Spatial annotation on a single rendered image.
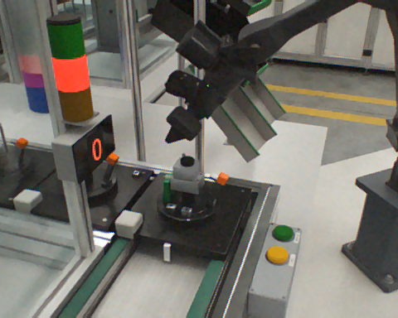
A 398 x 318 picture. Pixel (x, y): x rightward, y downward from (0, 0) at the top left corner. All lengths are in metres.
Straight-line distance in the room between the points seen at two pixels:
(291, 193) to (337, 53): 3.75
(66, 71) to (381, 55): 4.39
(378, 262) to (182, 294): 0.42
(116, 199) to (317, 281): 0.48
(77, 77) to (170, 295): 0.44
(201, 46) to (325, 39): 4.15
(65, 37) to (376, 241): 0.72
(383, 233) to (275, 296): 0.28
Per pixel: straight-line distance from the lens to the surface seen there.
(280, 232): 0.94
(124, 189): 1.07
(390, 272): 1.03
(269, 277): 0.86
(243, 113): 1.22
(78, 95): 0.71
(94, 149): 0.76
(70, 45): 0.68
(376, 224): 0.99
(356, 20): 4.84
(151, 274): 0.92
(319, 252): 1.08
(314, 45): 4.93
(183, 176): 0.92
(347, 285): 1.02
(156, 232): 0.93
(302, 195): 1.25
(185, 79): 0.84
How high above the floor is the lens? 1.56
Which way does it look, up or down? 30 degrees down
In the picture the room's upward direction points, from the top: straight up
